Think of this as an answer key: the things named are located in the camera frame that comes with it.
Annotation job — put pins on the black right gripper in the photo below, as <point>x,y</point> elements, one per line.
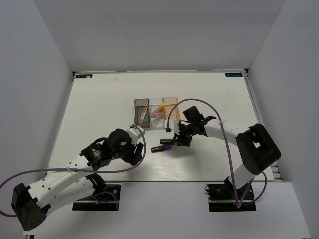
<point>180,138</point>

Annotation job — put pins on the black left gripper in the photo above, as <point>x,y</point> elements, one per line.
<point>133,158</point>

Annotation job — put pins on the black green-capped highlighter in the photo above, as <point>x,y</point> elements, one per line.
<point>169,142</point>

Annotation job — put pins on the black purple-capped highlighter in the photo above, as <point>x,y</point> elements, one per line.
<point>162,148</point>

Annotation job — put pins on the grey orange-capped highlighter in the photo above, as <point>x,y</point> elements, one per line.
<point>158,109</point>

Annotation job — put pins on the pink yellow-capped highlighter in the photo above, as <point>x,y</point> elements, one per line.
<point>157,117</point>

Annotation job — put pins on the yellow thin highlighter pen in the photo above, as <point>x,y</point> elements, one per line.
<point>141,115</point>

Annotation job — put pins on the pink thin highlighter pen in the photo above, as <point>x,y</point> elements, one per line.
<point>144,114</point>

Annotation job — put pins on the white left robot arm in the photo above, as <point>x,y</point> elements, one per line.
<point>79,179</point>

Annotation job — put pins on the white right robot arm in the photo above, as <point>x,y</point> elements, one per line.
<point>257,149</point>

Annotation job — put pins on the clear transparent container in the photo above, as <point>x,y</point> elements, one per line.
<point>153,103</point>

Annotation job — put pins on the orange transparent container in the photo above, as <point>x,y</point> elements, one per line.
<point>171,112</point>

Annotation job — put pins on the grey transparent container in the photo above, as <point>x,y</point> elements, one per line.
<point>138,106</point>

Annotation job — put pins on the blue left corner label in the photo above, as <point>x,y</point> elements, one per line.
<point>83,76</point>

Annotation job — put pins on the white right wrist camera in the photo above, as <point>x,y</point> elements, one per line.
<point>171,125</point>

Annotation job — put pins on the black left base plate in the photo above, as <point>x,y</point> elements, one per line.
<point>108,201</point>

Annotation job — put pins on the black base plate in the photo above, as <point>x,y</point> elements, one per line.
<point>108,201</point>
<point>220,200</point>

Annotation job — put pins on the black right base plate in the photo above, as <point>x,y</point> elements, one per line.
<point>220,200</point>

